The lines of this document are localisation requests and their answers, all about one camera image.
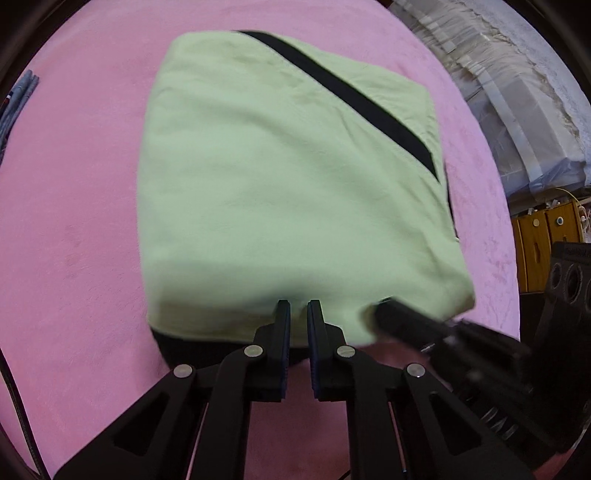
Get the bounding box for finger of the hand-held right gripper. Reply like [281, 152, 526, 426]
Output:
[372, 298, 532, 370]

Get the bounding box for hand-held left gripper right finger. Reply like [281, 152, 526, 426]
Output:
[307, 300, 536, 480]

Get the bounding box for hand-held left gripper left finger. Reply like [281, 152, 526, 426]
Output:
[54, 300, 291, 480]

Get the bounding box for green and black hooded jacket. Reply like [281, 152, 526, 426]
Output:
[137, 30, 476, 370]

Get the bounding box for wooden drawer cabinet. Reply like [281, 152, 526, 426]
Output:
[510, 196, 591, 294]

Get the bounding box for bed with pink sheet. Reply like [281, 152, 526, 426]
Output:
[0, 0, 522, 480]

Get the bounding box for lace covered furniture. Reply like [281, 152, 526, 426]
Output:
[388, 0, 591, 199]

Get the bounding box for folded blue jeans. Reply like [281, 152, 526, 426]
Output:
[0, 69, 40, 162]

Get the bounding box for black cable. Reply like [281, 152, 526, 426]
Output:
[0, 351, 51, 480]

